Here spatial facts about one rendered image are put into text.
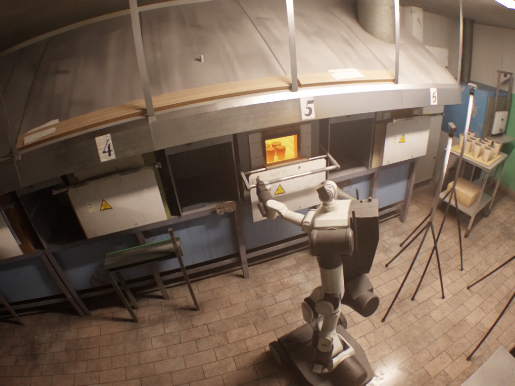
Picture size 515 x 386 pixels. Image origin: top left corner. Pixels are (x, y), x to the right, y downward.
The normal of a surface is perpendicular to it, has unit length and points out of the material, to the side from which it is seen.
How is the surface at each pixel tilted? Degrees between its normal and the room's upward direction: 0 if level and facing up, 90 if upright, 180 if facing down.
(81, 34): 33
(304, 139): 90
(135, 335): 0
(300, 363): 0
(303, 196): 90
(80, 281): 90
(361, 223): 79
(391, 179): 90
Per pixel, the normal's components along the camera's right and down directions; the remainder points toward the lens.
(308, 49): 0.11, -0.47
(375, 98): 0.30, 0.29
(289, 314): -0.08, -0.86
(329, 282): -0.37, 0.33
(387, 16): 0.04, 0.51
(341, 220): -0.40, -0.48
